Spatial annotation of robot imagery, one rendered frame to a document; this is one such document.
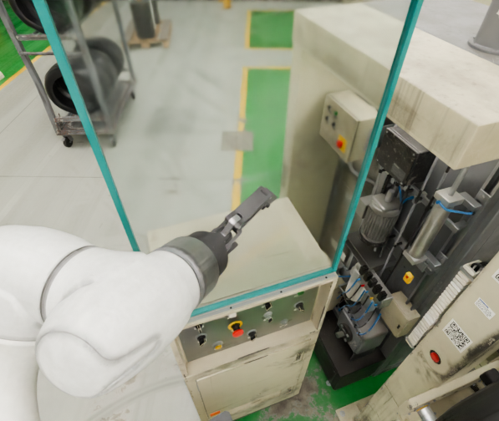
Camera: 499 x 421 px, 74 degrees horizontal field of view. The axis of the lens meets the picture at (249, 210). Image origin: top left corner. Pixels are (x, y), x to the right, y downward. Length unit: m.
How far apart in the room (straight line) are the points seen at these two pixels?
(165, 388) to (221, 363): 1.00
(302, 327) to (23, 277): 1.14
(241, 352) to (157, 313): 1.03
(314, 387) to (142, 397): 1.02
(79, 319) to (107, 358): 0.04
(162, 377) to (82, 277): 1.99
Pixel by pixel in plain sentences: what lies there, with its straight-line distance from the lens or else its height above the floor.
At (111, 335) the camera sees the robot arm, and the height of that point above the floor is 1.89.
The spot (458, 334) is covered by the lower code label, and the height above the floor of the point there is 1.23.
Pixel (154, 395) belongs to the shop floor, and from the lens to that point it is 2.31.
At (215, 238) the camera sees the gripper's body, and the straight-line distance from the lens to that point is 0.48.
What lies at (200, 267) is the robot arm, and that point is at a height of 1.82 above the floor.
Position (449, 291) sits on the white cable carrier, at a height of 1.31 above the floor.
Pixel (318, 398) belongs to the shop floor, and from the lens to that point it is 2.27.
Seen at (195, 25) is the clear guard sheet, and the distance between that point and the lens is 0.52.
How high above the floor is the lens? 2.16
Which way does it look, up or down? 45 degrees down
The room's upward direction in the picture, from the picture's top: straight up
